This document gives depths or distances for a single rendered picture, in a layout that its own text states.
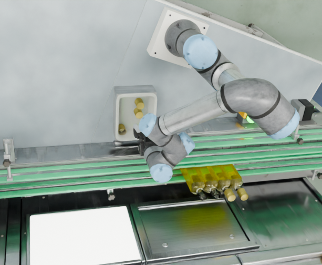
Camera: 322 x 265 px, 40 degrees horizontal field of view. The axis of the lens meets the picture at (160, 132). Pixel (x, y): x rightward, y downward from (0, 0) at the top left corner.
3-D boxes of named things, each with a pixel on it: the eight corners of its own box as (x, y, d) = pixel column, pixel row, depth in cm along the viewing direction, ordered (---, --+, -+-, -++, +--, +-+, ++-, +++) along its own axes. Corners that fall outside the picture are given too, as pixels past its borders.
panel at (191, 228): (26, 219, 186) (26, 283, 157) (26, 213, 184) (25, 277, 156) (228, 198, 208) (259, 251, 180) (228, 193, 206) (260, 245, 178)
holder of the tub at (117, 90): (112, 141, 204) (115, 150, 197) (113, 85, 190) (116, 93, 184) (148, 139, 208) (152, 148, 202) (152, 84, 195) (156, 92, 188)
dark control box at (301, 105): (287, 113, 221) (295, 121, 214) (291, 99, 217) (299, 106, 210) (302, 112, 223) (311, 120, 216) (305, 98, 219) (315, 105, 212)
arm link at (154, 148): (146, 151, 166) (167, 149, 168) (143, 145, 170) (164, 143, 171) (145, 168, 170) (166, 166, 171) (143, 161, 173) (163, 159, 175)
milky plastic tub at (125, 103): (112, 131, 201) (115, 141, 194) (113, 86, 190) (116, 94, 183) (149, 129, 205) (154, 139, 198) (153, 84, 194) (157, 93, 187)
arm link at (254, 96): (256, 85, 121) (132, 137, 152) (277, 108, 127) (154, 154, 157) (258, 56, 128) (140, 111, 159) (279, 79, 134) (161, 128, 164)
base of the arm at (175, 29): (172, 14, 175) (179, 20, 167) (205, 24, 181) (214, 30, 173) (159, 50, 180) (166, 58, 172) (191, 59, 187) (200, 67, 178)
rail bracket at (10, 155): (5, 156, 190) (2, 188, 172) (1, 121, 182) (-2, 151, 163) (17, 155, 192) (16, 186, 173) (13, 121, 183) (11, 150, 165)
